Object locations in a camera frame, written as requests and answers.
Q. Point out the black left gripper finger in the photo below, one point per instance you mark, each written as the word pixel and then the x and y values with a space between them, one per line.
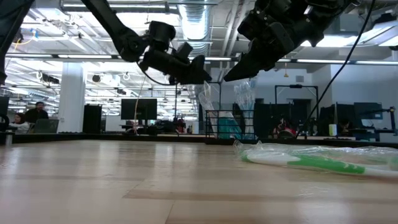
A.
pixel 199 73
pixel 180 81

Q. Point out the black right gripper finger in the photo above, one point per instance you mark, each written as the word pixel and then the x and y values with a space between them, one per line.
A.
pixel 245 68

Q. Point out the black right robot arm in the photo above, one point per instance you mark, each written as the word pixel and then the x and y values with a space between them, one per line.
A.
pixel 335 12

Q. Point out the blue monitor on arm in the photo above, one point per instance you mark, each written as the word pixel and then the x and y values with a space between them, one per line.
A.
pixel 368 110

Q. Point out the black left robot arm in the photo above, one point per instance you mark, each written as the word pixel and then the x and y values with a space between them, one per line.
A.
pixel 118 31

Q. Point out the black monitor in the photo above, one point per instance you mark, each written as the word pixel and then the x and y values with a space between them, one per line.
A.
pixel 139 109

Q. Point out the long ceiling light bar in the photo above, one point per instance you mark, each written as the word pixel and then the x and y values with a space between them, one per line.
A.
pixel 84 56

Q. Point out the black cabinet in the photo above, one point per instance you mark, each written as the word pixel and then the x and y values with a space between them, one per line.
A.
pixel 92 119

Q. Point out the white pillar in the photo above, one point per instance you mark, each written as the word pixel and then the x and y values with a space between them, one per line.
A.
pixel 71 99

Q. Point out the white green cup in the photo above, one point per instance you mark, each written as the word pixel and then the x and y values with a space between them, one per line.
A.
pixel 332 130

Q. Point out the dark laptop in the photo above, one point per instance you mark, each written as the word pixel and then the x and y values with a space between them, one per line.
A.
pixel 45 126

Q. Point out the black rig frame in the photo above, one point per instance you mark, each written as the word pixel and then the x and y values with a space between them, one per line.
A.
pixel 295 86
pixel 176 102

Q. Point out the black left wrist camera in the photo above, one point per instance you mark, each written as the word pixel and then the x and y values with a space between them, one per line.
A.
pixel 184 51

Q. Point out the black aluminium table frame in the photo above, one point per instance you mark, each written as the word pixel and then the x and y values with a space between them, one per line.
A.
pixel 37 137

